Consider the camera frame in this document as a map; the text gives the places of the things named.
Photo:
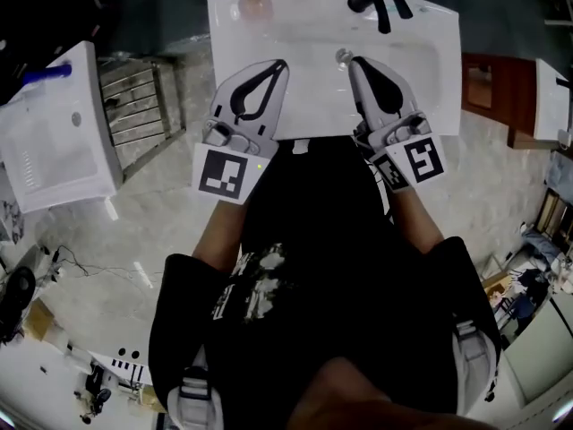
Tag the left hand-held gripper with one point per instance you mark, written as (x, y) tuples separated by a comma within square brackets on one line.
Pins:
[(224, 173)]

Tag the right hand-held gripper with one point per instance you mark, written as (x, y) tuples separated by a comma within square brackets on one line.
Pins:
[(423, 159)]

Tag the white bottle with beige cap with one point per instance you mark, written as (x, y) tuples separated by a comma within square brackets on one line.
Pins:
[(255, 5)]

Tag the person's left forearm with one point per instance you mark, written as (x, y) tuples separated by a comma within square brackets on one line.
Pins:
[(219, 235)]

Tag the person's right forearm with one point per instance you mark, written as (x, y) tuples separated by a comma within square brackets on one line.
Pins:
[(414, 222)]

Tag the metal sink drain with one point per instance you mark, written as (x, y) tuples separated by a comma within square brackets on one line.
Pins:
[(344, 56)]

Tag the white ceramic sink basin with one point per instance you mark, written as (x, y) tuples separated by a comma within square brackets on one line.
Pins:
[(318, 101)]

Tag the white rectangular sink basin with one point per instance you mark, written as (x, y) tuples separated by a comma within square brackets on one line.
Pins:
[(53, 150)]

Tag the black faucet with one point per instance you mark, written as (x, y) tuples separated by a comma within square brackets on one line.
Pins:
[(380, 2)]

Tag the metal slatted rack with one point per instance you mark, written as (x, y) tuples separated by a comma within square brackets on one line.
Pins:
[(134, 105)]

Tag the brown wooden cabinet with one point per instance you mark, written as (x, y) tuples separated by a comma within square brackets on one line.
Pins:
[(515, 97)]

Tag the person's black printed t-shirt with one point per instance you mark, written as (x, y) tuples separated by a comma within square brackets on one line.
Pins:
[(322, 249)]

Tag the blue tube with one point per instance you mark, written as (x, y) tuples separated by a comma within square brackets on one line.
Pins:
[(47, 73)]

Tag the white panel with black holes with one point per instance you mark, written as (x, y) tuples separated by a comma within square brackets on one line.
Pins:
[(130, 365)]

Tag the person's face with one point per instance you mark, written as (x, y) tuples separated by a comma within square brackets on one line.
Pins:
[(353, 401)]

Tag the cardboard box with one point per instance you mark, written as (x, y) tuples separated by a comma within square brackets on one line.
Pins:
[(39, 320)]

